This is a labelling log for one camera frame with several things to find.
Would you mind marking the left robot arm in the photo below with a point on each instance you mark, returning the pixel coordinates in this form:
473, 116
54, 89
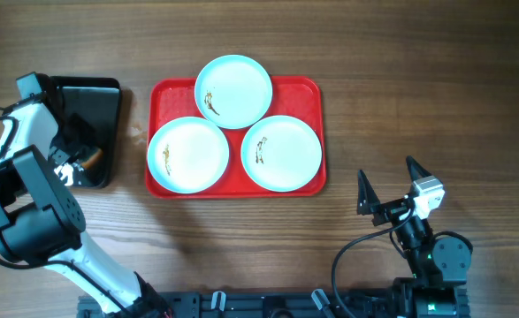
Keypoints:
42, 225

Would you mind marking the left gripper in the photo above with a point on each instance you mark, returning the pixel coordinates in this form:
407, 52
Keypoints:
87, 140

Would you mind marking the light blue plate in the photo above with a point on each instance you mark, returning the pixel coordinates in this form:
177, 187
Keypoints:
188, 155
281, 153
233, 91

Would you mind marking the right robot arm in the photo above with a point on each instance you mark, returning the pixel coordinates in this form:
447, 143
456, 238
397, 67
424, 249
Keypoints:
439, 262

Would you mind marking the black water tray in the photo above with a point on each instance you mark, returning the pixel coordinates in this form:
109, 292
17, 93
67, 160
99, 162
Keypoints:
98, 101

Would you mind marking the light blue plate top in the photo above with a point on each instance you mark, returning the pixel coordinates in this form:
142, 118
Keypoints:
233, 91

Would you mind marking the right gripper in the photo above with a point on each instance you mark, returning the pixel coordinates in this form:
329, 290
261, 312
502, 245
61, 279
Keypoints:
368, 200

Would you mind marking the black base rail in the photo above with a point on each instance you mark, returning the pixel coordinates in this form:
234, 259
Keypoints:
362, 303

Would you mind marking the green orange sponge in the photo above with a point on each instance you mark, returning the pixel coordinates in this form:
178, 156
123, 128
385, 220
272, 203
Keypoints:
91, 159

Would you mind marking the red plastic tray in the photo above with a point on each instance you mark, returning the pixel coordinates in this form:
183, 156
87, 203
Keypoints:
295, 96

